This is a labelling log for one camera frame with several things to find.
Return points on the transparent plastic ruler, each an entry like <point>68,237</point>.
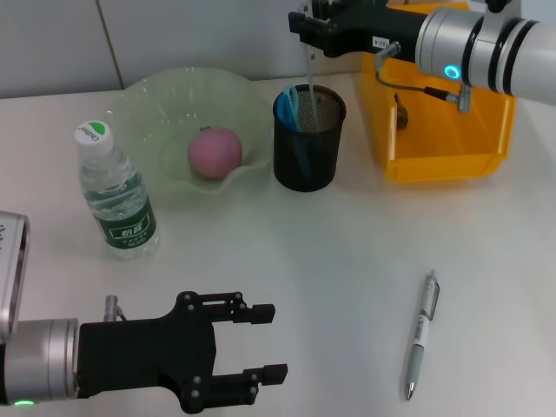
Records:
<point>312,74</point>

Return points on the clear bottle green label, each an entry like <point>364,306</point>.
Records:
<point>126,234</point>

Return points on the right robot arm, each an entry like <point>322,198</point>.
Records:
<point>491,52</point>

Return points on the silver metal stud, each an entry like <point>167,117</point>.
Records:
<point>111,308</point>
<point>388,50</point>

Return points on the yellow plastic bin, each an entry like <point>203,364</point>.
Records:
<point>438,143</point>

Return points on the blue scissors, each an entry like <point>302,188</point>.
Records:
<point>287,106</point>

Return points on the silver ballpoint pen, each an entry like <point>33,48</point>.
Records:
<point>418,343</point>

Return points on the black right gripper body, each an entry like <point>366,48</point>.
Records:
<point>365,30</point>

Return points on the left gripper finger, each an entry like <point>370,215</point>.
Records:
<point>262,313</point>
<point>273,373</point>

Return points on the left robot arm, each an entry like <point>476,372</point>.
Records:
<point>39,360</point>

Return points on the pale green glass fruit plate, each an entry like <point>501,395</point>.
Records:
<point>174,104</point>

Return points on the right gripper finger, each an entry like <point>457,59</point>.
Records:
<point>297,26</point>
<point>326,6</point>

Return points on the pink peach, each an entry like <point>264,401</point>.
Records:
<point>215,152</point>

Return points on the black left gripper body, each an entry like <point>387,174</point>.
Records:
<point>143,356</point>

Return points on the black mesh pen holder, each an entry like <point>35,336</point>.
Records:
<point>308,160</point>

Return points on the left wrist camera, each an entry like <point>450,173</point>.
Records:
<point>13,269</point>

